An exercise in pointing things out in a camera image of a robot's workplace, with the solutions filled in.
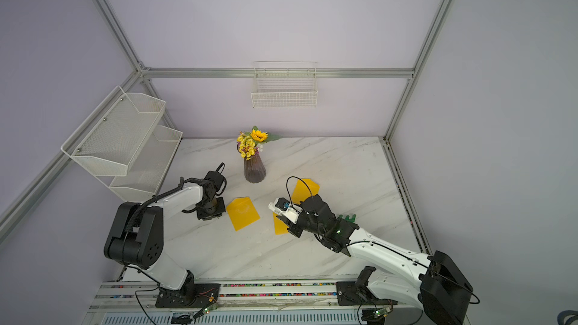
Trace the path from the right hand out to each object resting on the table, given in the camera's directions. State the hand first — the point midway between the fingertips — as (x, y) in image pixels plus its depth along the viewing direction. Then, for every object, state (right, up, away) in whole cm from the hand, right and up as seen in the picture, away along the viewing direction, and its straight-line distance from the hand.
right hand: (284, 213), depth 78 cm
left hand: (-29, -5, +12) cm, 32 cm away
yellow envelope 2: (+8, +5, +22) cm, 24 cm away
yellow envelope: (-19, -3, +15) cm, 24 cm away
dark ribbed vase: (-14, +15, +19) cm, 28 cm away
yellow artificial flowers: (-13, +25, +6) cm, 29 cm away
